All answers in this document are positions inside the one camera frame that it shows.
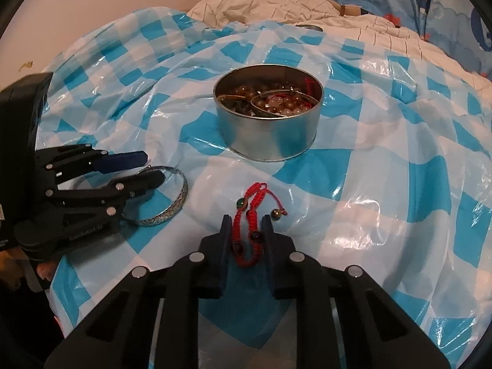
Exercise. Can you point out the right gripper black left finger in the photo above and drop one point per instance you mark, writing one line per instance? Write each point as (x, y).
(150, 318)

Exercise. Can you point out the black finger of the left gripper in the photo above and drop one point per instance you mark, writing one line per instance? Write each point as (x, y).
(137, 184)
(118, 162)

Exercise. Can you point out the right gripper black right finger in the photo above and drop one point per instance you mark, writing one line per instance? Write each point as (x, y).
(344, 319)

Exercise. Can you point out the engraved silver bangle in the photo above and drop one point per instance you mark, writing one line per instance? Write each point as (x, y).
(173, 209)

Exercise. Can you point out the blue white checkered plastic sheet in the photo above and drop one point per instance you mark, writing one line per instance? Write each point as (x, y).
(398, 179)

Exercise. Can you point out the round silver metal tin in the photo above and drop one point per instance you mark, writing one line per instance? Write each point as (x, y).
(268, 112)

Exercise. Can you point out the white grid-pattern quilt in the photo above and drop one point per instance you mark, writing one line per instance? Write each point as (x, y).
(337, 20)

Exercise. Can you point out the small round metal lid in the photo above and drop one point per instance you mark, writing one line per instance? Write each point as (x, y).
(310, 27)

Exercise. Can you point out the blue whale cartoon bedding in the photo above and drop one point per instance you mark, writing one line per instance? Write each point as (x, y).
(455, 26)

